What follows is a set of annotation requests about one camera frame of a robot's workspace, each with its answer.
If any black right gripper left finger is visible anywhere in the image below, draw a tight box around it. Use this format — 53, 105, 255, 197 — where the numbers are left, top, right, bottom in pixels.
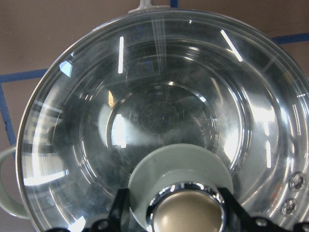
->
109, 188, 130, 229

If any white toy cooking pot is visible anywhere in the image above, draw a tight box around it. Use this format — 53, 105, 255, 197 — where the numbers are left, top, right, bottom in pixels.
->
0, 0, 309, 232

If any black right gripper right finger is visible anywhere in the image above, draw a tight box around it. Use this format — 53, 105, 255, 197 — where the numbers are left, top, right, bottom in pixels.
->
218, 187, 251, 224

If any clear pot lid with knob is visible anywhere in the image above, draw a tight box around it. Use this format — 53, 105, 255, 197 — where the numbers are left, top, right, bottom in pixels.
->
16, 9, 309, 232

